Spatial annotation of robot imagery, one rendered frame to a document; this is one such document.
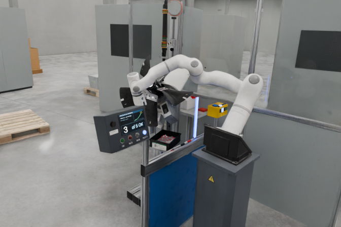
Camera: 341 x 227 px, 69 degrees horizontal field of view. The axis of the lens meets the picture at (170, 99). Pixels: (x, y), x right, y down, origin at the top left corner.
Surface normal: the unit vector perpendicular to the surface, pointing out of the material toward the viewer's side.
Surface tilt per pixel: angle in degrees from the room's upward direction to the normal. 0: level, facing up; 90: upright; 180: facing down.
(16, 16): 90
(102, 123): 90
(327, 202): 90
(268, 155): 90
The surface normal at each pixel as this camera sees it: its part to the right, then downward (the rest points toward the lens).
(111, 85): -0.50, 0.22
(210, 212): -0.70, 0.17
